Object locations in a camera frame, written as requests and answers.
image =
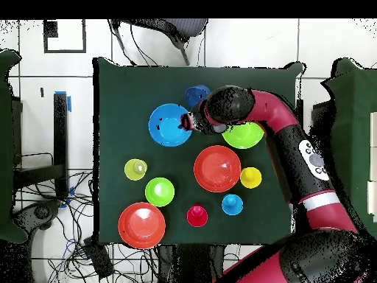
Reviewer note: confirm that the large light blue bowl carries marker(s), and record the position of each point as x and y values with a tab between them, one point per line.
166	126

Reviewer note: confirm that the small dark blue bowl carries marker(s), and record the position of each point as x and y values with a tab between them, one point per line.
193	95

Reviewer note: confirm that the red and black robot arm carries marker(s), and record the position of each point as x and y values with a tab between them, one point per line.
294	147

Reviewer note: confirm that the orange bowl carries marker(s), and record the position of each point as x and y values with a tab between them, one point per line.
142	225
217	169

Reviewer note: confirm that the large green bowl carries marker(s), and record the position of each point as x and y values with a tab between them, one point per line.
244	137

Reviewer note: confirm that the dark green tablecloth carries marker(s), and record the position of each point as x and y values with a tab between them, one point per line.
132	88

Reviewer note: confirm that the translucent yellow cup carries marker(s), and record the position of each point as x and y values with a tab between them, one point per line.
135	169

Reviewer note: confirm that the small green bowl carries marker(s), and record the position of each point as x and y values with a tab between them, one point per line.
159	192

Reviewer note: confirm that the opaque yellow cup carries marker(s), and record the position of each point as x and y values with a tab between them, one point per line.
250	177

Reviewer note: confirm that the light blue cup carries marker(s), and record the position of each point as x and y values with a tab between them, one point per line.
232	205

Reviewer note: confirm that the red cup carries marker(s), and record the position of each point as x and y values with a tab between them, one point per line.
197	216

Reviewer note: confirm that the grey office chair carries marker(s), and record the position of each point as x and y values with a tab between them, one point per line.
182	26

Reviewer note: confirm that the blue tape strip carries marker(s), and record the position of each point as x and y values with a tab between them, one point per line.
69	104
70	193

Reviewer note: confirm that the small black floor marker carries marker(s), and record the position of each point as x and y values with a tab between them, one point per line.
42	92

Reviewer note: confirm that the black power strip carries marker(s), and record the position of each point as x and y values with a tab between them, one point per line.
98	259

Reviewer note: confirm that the green table cloth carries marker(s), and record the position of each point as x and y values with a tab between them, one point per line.
6	147
353	118

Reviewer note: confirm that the black chair base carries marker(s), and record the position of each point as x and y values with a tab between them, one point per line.
38	213

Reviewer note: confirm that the black square frame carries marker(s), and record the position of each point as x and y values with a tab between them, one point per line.
50	29

